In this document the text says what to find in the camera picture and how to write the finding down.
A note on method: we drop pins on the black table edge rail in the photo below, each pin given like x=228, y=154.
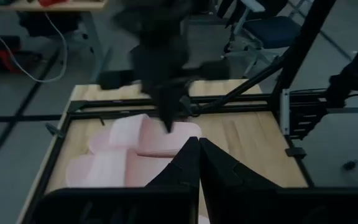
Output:
x=54, y=160

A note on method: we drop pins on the small black floor object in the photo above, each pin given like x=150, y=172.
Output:
x=349, y=165

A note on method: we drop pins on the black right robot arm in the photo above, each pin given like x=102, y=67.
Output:
x=154, y=21

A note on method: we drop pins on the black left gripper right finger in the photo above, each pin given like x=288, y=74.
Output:
x=275, y=205

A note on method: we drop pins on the wooden shelf black metal legs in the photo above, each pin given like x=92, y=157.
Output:
x=78, y=141

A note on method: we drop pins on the wooden desk metal legs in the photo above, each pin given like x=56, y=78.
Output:
x=73, y=5

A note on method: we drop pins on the black table edge clamp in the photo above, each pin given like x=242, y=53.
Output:
x=54, y=130
x=296, y=152

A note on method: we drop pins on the silver and black mounting bracket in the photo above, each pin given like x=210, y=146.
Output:
x=284, y=112

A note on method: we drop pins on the black diagonal frame brace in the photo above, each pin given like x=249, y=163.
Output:
x=244, y=82

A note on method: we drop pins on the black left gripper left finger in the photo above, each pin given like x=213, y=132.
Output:
x=135, y=205

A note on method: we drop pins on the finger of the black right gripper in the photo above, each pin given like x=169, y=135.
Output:
x=158, y=96
x=182, y=90

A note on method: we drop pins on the office chair dark blue seat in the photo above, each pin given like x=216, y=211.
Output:
x=272, y=31

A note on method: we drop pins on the black rig frame post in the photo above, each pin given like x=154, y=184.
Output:
x=305, y=46

